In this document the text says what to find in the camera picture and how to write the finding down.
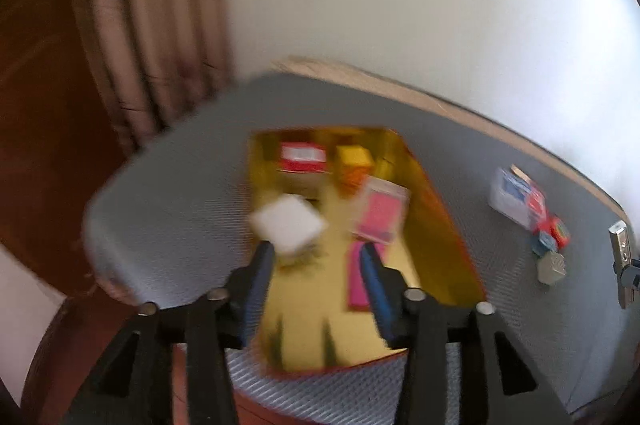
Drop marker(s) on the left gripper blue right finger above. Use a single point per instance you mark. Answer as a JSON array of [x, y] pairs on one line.
[[499, 382]]

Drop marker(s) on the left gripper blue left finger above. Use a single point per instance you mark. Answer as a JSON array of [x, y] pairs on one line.
[[131, 381]]

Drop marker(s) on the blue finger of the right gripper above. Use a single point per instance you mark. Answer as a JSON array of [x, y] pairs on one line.
[[629, 275]]

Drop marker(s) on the gold ribbed rectangular case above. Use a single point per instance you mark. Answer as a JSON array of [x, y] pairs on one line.
[[622, 252]]

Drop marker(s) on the black white chevron card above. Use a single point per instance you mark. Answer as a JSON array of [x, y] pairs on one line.
[[551, 268]]

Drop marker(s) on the pink eraser block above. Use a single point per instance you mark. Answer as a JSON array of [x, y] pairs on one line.
[[357, 297]]

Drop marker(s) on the orange tape measure tree logo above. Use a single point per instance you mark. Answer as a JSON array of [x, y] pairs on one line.
[[559, 232]]

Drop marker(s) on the pink packet clear wrap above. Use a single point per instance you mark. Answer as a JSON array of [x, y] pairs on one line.
[[379, 210]]

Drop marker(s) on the clear plastic box blue label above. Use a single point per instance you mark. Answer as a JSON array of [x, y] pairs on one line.
[[518, 200]]

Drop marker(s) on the white power adapter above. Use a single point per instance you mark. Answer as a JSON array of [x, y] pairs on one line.
[[291, 224]]

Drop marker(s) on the yellow red striped wooden cube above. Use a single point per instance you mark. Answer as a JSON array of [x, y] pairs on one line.
[[353, 165]]

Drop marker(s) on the red barcode clear box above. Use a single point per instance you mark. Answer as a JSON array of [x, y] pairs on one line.
[[302, 158]]

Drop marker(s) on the grey honeycomb mesh mat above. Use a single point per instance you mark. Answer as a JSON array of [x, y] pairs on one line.
[[172, 223]]

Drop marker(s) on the red gold toffee tin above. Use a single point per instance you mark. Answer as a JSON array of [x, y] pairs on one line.
[[318, 194]]

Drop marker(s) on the brown wooden cabinet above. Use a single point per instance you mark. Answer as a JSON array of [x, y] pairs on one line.
[[57, 144]]

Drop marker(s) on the beige patterned curtain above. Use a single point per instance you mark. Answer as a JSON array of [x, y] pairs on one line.
[[154, 62]]

